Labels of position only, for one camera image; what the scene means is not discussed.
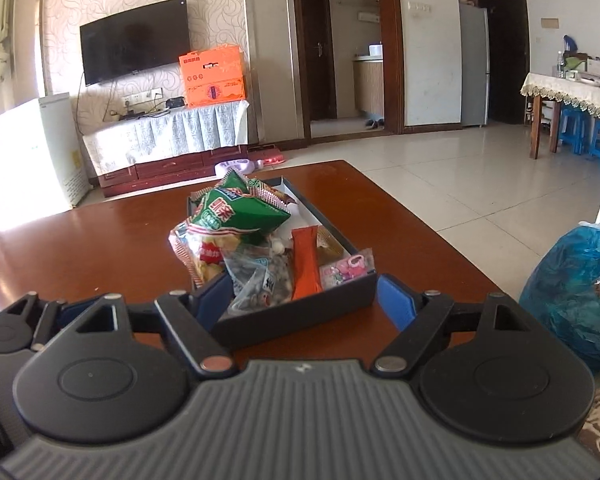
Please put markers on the black set-top box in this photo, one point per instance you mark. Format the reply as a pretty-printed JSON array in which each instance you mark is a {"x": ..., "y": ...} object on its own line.
[{"x": 133, "y": 115}]

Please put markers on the white container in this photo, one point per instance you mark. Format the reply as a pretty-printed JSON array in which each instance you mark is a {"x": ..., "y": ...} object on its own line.
[{"x": 375, "y": 51}]

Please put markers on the cream lace tablecloth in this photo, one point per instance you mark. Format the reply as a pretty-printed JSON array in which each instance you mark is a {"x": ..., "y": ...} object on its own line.
[{"x": 570, "y": 92}]

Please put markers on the covered tv cabinet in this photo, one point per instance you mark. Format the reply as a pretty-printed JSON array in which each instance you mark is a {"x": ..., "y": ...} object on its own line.
[{"x": 165, "y": 132}]

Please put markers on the orange gift box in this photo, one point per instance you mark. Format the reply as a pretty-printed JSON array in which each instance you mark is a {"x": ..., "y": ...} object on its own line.
[{"x": 212, "y": 77}]

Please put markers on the plain orange snack packet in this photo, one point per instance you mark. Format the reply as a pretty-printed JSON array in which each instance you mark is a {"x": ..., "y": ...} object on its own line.
[{"x": 306, "y": 265}]

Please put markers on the green carton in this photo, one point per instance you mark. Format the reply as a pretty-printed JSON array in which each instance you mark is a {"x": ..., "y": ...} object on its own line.
[{"x": 576, "y": 64}]

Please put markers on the white wall sockets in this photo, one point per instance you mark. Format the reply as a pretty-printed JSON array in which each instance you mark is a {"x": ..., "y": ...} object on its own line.
[{"x": 142, "y": 96}]

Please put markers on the blue plastic bag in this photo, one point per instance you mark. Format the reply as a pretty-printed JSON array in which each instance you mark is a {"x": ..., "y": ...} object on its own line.
[{"x": 575, "y": 290}]

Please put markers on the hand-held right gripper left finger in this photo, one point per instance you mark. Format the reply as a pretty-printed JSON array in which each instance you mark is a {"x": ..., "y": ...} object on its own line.
[{"x": 212, "y": 295}]

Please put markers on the green red-label chip bag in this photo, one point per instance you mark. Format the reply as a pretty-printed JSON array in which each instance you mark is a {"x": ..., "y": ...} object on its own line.
[{"x": 235, "y": 215}]

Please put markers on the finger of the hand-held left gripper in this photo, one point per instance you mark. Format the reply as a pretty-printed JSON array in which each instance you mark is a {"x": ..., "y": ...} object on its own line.
[{"x": 72, "y": 310}]

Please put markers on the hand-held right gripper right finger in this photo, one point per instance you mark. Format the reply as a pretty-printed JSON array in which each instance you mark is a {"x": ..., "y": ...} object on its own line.
[{"x": 395, "y": 300}]

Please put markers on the black router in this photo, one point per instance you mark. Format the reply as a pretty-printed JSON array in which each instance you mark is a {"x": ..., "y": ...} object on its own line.
[{"x": 175, "y": 102}]

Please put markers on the silver refrigerator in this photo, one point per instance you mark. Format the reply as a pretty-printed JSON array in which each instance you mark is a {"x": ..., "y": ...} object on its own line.
[{"x": 474, "y": 65}]

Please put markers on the white carton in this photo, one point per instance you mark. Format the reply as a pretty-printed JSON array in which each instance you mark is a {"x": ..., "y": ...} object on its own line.
[{"x": 595, "y": 67}]

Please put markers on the dark wooden television cabinet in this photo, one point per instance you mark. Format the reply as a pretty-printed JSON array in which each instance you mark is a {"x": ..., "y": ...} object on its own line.
[{"x": 180, "y": 165}]

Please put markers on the red plastic tray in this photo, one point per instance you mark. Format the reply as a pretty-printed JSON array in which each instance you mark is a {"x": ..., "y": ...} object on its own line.
[{"x": 270, "y": 157}]

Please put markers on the dark shallow cardboard box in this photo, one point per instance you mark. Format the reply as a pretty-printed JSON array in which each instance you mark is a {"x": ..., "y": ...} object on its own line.
[{"x": 290, "y": 320}]

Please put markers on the clear water bottle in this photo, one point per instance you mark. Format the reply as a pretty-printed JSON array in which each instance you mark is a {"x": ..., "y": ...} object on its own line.
[{"x": 560, "y": 65}]

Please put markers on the white light switch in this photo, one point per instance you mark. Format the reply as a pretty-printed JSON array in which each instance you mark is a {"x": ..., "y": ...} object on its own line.
[{"x": 420, "y": 7}]

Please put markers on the clear blue-label nut packet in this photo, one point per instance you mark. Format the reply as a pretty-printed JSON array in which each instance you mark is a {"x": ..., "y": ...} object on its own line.
[{"x": 260, "y": 280}]

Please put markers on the dark wooden door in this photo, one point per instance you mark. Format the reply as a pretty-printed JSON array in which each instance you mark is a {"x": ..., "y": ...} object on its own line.
[{"x": 317, "y": 45}]

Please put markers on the black television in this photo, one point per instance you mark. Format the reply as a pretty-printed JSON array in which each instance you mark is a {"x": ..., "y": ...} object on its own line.
[{"x": 135, "y": 40}]

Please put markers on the white chest freezer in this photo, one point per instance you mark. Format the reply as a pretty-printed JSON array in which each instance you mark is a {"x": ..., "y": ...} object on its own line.
[{"x": 30, "y": 150}]

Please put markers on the purple white pet feeder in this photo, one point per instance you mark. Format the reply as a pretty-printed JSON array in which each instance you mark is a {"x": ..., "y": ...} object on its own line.
[{"x": 235, "y": 166}]

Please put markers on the wooden kitchen cabinet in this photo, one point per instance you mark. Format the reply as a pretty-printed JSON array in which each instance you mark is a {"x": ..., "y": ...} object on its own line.
[{"x": 369, "y": 85}]

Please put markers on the pink candy packet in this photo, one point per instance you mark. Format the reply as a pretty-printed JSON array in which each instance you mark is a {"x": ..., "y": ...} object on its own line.
[{"x": 347, "y": 267}]

